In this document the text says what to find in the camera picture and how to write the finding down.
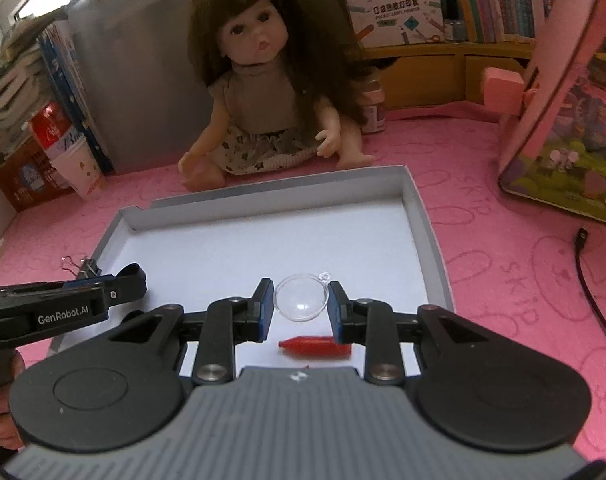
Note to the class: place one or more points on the white paper cup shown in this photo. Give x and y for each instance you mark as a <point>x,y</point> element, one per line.
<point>80,170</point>

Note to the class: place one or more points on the red plastic tube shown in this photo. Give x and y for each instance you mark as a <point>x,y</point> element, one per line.
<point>308,347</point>

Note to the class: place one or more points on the clear plastic dome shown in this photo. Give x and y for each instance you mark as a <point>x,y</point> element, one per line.
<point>301,300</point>

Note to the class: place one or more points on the small brown jar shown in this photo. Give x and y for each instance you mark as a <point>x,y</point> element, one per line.
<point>373,110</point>

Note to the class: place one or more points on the upright blue books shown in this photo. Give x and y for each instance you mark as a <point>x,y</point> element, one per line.
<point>68,70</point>

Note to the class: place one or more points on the person's left hand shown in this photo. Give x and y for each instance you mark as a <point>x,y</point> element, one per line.
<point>3,430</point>

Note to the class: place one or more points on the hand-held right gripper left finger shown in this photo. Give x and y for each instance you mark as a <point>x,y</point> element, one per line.
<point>267,310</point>

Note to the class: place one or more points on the white cardboard box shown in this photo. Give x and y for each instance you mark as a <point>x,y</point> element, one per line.
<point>208,260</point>

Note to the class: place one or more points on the yellow wooden drawer shelf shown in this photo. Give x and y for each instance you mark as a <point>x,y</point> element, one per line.
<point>428,75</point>

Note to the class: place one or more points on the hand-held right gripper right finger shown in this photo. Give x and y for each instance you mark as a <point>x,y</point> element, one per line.
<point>335,312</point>

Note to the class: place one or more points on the grey plastic storage box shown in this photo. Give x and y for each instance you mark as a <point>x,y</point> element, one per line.
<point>133,85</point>

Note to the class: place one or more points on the stack of notebooks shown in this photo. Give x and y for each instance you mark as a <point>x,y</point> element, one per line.
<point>18,75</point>

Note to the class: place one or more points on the row of shelf books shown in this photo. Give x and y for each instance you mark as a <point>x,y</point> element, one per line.
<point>493,0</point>

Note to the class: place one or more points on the orange plastic basket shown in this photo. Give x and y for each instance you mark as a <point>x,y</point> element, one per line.
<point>23,180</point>

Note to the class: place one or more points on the red drink can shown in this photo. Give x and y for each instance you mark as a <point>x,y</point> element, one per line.
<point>50,125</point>

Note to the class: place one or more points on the black binder clip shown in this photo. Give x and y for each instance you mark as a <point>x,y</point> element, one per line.
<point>88,269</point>

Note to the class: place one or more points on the colourful pencil print box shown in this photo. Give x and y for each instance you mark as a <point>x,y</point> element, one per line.
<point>393,10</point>

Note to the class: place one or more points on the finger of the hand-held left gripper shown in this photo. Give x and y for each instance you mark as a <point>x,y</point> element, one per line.
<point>128,282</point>
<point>83,283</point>

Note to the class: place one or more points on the brown haired doll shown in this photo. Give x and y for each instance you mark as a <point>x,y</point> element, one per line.
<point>258,95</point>

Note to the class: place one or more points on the pink toy house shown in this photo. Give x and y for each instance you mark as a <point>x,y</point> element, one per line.
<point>573,135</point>

